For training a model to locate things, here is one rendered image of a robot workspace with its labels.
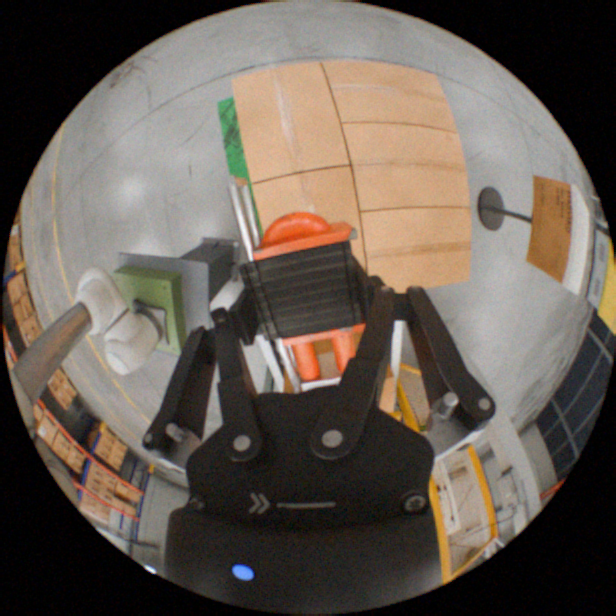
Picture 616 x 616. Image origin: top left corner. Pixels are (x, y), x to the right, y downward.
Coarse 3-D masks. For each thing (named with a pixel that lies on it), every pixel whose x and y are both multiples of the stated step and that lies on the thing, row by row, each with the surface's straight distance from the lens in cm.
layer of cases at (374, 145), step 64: (320, 64) 114; (384, 64) 124; (256, 128) 97; (320, 128) 94; (384, 128) 101; (448, 128) 120; (256, 192) 91; (320, 192) 89; (384, 192) 94; (448, 192) 110; (384, 256) 98; (448, 256) 114
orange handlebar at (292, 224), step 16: (272, 224) 17; (288, 224) 16; (304, 224) 16; (320, 224) 16; (272, 240) 17; (352, 336) 21; (304, 352) 21; (336, 352) 22; (352, 352) 22; (304, 368) 22
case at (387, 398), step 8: (360, 336) 96; (320, 344) 97; (328, 344) 95; (288, 352) 98; (320, 352) 92; (328, 352) 91; (296, 368) 89; (288, 376) 87; (392, 376) 78; (288, 384) 84; (384, 384) 79; (392, 384) 81; (288, 392) 82; (384, 392) 83; (392, 392) 85; (384, 400) 87; (392, 400) 89; (384, 408) 92; (392, 408) 94
